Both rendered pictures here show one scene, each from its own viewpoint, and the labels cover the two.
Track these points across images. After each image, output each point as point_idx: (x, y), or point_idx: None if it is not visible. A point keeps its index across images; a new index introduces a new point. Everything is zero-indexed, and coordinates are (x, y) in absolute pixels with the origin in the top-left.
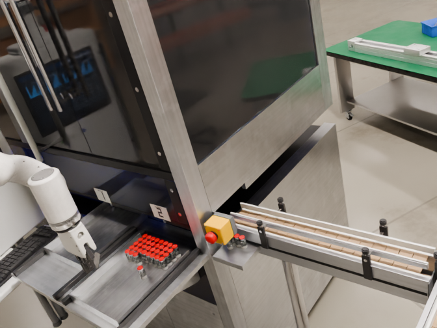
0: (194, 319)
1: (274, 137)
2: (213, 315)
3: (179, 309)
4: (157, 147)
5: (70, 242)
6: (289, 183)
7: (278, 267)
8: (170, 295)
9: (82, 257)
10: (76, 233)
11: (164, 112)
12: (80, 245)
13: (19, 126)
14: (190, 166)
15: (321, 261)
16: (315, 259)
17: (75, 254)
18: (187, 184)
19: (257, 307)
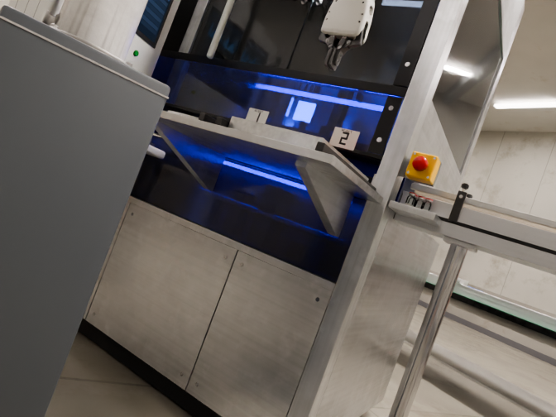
0: (266, 312)
1: (438, 179)
2: (313, 303)
3: (247, 295)
4: (409, 57)
5: (355, 8)
6: (418, 240)
7: (376, 316)
8: (361, 181)
9: (353, 32)
10: (371, 3)
11: (454, 18)
12: (366, 16)
13: (194, 33)
14: (432, 90)
15: (533, 243)
16: (524, 241)
17: (342, 29)
18: (424, 100)
19: (354, 333)
